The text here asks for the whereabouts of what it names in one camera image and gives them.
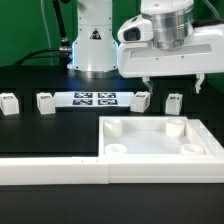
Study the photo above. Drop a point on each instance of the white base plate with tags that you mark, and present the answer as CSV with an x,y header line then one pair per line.
x,y
93,99

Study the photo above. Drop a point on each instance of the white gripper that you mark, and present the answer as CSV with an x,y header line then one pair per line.
x,y
202,53

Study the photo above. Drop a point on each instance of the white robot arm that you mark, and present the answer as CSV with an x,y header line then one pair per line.
x,y
163,40

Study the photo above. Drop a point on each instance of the white U-shaped obstacle fence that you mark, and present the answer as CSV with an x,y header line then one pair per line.
x,y
105,169

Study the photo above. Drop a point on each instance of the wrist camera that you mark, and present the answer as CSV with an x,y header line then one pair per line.
x,y
136,29

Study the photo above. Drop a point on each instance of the white square tabletop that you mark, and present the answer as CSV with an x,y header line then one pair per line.
x,y
156,136

